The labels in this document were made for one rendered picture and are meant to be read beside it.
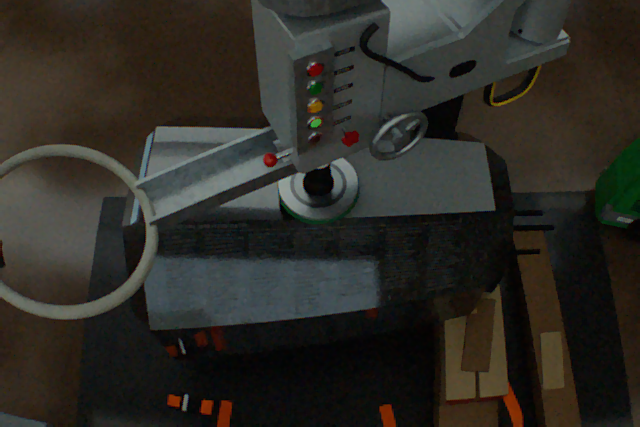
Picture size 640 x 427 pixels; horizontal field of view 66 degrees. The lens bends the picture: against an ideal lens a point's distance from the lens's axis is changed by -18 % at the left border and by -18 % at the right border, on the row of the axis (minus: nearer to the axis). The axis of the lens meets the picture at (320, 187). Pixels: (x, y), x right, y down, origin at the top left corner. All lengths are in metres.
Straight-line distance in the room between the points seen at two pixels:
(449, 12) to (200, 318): 1.10
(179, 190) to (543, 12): 1.01
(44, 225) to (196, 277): 1.36
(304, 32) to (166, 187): 0.58
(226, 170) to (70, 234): 1.52
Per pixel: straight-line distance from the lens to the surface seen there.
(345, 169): 1.64
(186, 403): 2.31
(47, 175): 3.07
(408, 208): 1.65
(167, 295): 1.75
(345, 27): 1.05
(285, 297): 1.70
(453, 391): 2.12
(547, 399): 2.35
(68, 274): 2.72
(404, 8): 1.33
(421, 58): 1.25
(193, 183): 1.41
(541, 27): 1.53
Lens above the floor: 2.26
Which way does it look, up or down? 57 degrees down
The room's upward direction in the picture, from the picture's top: straight up
